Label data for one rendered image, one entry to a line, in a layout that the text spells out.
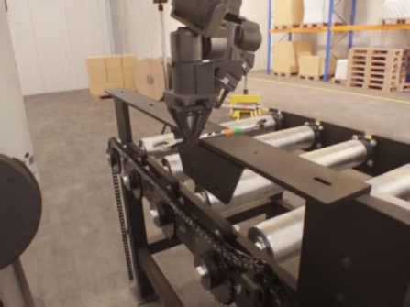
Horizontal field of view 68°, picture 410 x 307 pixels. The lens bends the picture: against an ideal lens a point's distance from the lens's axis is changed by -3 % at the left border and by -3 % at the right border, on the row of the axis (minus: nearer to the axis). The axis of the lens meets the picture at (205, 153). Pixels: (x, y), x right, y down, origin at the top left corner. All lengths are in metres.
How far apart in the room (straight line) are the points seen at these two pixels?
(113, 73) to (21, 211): 7.91
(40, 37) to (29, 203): 10.46
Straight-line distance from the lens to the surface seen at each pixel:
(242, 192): 1.04
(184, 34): 0.55
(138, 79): 7.77
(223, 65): 0.59
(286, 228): 0.81
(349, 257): 0.50
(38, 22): 10.84
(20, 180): 0.39
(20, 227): 0.41
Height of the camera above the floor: 1.35
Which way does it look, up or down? 20 degrees down
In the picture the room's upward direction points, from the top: 2 degrees counter-clockwise
